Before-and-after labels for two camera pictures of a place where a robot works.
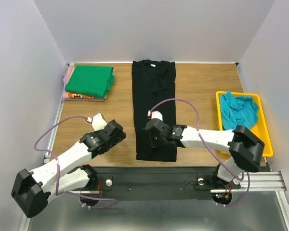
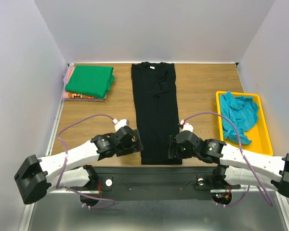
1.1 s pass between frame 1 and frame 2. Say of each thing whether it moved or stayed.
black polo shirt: stayed
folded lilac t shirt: stayed
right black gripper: moved
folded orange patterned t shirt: stayed
